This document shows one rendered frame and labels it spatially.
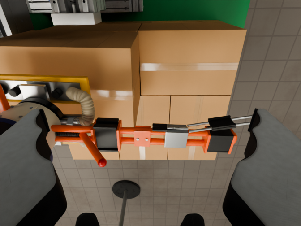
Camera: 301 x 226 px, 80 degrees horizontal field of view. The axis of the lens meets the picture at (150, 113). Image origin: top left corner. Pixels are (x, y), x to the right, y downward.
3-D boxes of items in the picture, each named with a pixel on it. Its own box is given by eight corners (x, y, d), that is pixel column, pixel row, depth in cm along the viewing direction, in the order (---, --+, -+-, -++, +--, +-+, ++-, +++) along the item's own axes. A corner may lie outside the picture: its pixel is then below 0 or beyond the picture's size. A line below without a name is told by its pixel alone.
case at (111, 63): (50, 95, 122) (10, 132, 88) (31, 30, 101) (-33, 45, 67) (139, 97, 121) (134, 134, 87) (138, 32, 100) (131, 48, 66)
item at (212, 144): (200, 143, 62) (204, 153, 58) (204, 125, 58) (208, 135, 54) (225, 144, 62) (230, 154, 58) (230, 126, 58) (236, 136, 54)
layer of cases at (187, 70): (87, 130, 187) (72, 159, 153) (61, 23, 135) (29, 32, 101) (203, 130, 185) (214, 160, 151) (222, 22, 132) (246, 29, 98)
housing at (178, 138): (163, 139, 62) (164, 148, 58) (164, 123, 58) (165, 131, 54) (183, 140, 62) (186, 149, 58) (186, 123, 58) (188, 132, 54)
